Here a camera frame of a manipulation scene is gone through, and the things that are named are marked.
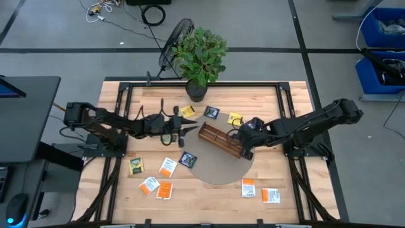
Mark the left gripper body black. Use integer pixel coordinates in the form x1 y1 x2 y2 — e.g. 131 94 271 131
164 106 186 148

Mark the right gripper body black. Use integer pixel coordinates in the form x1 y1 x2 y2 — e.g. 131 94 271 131
237 117 270 161

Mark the wooden tea organizer box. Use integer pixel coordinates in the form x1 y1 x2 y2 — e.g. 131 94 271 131
197 121 246 160

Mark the dark blue tea packet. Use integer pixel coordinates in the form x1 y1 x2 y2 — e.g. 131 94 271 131
203 105 220 120
178 151 198 169

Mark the white orange tea packet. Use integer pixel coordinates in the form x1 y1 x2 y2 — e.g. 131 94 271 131
261 187 281 204
240 178 256 198
158 157 178 179
139 176 161 196

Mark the round beige mat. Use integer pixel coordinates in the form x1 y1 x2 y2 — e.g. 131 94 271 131
184 112 256 186

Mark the potted green plant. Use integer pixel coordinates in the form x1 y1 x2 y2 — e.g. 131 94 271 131
170 26 229 103

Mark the black floor fan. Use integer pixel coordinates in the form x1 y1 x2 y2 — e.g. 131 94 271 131
157 18 196 80

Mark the black desk foot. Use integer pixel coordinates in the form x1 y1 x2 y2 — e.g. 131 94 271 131
34 141 85 172

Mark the black equipment case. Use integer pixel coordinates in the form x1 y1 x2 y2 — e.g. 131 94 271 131
125 0 172 6

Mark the blue storage bin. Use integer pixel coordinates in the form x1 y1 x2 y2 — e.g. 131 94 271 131
354 51 405 96
360 6 405 49

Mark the black folded tripod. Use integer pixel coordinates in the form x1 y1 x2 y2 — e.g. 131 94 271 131
360 47 405 80

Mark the black desk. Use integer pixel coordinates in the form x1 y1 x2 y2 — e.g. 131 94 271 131
0 75 61 164

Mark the grey metal stand foot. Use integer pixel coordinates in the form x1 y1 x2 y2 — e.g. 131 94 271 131
332 0 385 22

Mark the computer monitor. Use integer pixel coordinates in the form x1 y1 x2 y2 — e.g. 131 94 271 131
0 77 27 99

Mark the black computer mouse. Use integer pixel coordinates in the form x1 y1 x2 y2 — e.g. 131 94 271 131
5 193 29 227

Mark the black keyboard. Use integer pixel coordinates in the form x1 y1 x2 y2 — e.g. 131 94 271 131
0 167 14 204

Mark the black metal table frame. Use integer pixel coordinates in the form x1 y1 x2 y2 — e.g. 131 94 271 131
72 80 342 228

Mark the coiled black cable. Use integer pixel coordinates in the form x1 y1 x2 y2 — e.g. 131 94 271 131
140 4 166 27

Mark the white cable bundle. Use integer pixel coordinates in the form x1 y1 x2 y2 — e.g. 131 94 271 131
85 0 122 23

